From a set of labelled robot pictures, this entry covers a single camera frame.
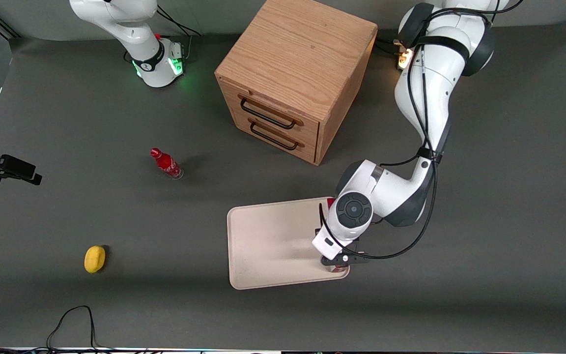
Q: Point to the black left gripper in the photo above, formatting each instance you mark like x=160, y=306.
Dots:
x=317, y=232

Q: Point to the red tartan cookie box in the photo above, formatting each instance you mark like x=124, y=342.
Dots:
x=330, y=202

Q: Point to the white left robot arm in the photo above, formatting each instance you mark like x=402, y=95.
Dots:
x=430, y=83

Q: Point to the beige plastic tray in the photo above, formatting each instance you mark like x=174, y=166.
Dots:
x=273, y=246

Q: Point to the yellow lemon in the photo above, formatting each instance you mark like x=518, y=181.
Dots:
x=95, y=259

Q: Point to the wooden drawer front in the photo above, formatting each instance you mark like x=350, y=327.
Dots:
x=307, y=129
x=243, y=125

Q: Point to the red cola bottle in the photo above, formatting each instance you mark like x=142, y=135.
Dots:
x=166, y=163

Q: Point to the wooden drawer cabinet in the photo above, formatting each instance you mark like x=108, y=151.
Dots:
x=297, y=49

